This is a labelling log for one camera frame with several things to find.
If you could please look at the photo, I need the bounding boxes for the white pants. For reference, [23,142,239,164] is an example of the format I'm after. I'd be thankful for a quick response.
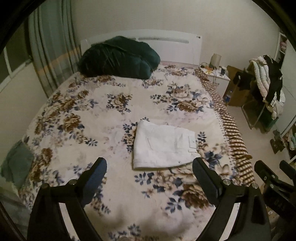
[133,120,200,169]

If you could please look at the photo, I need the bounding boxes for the dark shoes on floor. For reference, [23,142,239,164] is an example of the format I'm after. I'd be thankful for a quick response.
[270,130,285,154]

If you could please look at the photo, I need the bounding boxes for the brown checkered bed sheet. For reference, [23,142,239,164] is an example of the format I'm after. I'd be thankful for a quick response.
[194,68,255,186]

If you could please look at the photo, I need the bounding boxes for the grey green cloth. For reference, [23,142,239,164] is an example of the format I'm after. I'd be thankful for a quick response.
[1,140,34,189]

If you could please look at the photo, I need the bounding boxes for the clothes pile on chair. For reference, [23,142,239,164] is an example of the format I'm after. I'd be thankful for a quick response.
[247,55,285,120]

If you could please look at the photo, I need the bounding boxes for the plastic water bottle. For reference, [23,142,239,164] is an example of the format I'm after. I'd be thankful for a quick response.
[224,90,233,105]

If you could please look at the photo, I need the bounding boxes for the floral bed blanket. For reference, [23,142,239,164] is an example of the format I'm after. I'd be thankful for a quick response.
[18,65,236,240]

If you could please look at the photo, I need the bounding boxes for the white nightstand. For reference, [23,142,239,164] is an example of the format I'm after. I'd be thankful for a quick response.
[200,65,230,97]

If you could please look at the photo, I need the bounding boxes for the white wardrobe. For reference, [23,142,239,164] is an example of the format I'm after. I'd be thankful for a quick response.
[273,31,296,164]

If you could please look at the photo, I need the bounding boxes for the beige bedside lamp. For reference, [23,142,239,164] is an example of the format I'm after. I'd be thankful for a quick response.
[209,53,222,69]

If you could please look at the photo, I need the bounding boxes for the white headboard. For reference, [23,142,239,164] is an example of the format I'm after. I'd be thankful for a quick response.
[80,29,203,65]

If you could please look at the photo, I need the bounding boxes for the grey green curtain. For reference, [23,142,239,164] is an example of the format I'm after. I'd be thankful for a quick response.
[28,1,81,97]

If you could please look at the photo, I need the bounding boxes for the dark green pillow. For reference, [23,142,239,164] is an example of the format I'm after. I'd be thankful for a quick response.
[78,36,161,80]

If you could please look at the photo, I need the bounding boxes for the window frame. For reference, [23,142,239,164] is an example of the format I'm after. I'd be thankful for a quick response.
[1,44,32,92]

